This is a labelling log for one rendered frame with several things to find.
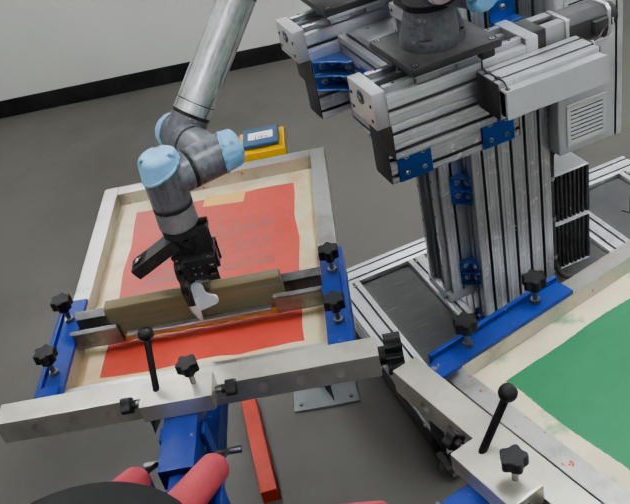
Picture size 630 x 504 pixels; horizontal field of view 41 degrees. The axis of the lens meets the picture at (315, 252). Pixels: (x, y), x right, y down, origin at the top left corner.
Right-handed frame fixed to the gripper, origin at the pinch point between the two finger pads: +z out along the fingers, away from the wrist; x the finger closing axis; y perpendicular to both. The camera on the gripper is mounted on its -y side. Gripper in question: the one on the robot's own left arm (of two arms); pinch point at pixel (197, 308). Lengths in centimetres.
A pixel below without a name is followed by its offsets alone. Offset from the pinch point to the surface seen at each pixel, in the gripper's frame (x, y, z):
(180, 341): -2.9, -4.8, 5.3
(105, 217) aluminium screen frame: 46, -27, 2
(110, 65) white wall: 367, -100, 83
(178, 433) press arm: -36.6, 0.0, -3.4
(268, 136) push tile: 75, 14, 4
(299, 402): 70, 3, 100
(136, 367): -8.3, -13.3, 5.3
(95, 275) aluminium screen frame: 21.4, -25.3, 1.9
